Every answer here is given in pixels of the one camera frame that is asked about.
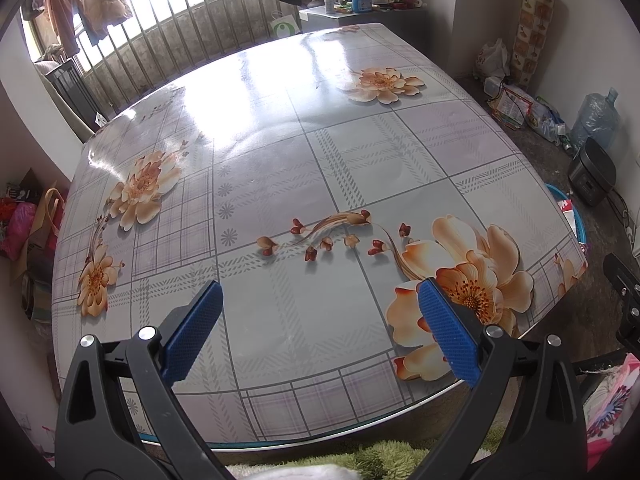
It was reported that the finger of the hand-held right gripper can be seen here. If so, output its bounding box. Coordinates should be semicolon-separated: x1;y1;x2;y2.
602;252;640;357

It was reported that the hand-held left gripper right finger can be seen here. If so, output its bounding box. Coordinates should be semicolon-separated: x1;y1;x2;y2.
410;276;588;480

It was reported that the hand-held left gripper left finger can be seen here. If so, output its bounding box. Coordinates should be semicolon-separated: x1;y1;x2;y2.
55;279;226;480

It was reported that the blue plastic mesh basket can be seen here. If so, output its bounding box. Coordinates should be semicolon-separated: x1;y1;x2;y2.
544;182;589;247

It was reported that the pink printed cloth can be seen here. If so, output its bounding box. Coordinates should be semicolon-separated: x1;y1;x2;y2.
582;352;640;472

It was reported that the grey rice cooker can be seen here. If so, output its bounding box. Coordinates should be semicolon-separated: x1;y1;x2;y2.
567;135;619;208

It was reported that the green fluffy cloth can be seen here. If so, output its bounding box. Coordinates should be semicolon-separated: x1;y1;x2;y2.
319;424;507;480

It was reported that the tan tote bag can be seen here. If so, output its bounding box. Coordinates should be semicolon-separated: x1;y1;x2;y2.
26;187;67;282

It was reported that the empty blue water jug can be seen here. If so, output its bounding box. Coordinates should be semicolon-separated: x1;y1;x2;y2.
569;87;621;152

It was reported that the clear plastic bag of wrappers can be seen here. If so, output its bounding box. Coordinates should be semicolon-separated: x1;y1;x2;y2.
525;96;572;144

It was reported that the pink plastic bag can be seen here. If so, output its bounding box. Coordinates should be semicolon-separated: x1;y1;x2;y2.
0;202;37;262

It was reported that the red-trim snack packet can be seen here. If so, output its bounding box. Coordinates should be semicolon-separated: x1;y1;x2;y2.
489;85;532;127

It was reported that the dark slatted crate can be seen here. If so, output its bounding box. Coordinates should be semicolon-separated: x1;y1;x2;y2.
44;57;102;132

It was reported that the white plastic bag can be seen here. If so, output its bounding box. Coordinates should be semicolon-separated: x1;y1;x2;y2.
474;37;512;82

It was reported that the tall patterned cardboard box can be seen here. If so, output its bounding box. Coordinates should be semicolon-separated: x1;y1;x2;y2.
512;0;558;89

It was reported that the metal window railing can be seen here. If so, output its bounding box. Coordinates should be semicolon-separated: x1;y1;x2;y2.
30;0;312;112

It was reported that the dark grey cabinet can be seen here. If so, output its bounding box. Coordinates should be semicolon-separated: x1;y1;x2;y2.
298;2;432;37

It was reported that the brown hanging jacket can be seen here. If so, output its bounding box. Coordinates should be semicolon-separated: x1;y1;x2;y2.
31;0;82;57

